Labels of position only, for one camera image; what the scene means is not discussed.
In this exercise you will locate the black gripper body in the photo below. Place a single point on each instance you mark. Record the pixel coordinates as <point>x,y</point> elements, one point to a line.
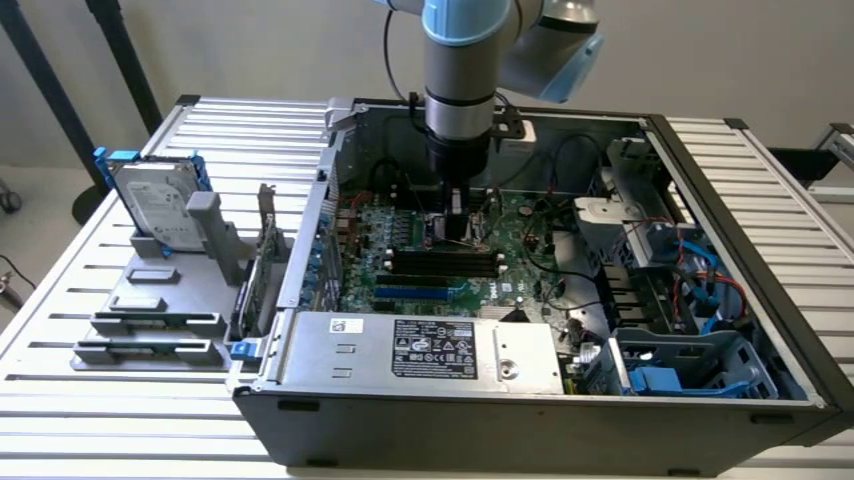
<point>459,160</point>

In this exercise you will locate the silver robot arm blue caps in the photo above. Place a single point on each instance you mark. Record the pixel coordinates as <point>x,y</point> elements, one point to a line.
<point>460,65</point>

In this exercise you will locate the CPU socket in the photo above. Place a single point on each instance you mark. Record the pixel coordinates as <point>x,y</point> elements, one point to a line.
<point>434,227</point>

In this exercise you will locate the metal socket cover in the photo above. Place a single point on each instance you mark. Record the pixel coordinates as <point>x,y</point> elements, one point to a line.
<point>479,226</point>

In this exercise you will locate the thin metal locking lever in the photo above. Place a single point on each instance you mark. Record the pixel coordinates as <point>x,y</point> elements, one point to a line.
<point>467,245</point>

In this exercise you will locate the black RAM slot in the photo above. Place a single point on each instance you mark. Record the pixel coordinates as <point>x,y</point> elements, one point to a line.
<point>443,265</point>
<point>443,251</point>
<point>443,258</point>
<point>443,272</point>

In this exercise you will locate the round coin battery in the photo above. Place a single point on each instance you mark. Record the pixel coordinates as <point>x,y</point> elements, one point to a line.
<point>526,209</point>

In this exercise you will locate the green motherboard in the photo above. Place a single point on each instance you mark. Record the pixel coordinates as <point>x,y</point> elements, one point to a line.
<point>527,240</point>

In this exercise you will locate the long black expansion slot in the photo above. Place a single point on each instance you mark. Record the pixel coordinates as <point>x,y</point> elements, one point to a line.
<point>410,280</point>

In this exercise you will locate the blue expansion slot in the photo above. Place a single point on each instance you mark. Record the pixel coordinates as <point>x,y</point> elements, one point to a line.
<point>410,293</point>

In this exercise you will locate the silver chipset heatsink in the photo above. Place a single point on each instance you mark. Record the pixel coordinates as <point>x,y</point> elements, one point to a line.
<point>496,314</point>

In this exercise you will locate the grey metal disk bay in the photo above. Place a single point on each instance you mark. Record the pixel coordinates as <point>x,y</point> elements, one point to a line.
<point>601,225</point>

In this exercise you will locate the short black expansion slot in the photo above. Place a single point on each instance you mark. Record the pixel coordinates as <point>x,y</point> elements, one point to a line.
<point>386,306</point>

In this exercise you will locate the silver power supply unit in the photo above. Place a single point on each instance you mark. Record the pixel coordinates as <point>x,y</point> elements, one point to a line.
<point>374,357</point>

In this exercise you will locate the green graphics card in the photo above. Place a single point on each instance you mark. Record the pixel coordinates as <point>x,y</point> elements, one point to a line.
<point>263,270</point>

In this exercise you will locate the black open PC case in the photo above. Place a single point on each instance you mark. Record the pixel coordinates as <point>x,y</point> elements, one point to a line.
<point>507,430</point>

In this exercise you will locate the blue case latch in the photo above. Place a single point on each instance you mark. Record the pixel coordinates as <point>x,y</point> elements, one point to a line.
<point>244,349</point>

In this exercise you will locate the hard disk in blue carrier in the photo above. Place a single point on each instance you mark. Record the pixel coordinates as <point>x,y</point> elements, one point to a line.
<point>160,200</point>

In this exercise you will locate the blue plastic disk bay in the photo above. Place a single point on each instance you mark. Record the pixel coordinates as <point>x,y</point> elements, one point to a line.
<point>707,360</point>

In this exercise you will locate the grey parts rack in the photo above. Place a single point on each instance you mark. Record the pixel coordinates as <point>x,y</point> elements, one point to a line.
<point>167,300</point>

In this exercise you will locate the green RAM stick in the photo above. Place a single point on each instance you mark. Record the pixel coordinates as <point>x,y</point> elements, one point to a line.
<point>143,345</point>
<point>149,316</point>

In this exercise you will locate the black stand pole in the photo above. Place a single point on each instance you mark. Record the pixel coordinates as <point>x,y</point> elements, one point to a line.
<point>47,90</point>
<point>129,60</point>

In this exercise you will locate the aluminium frame table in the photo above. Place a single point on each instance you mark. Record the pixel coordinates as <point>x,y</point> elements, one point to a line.
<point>834,150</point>

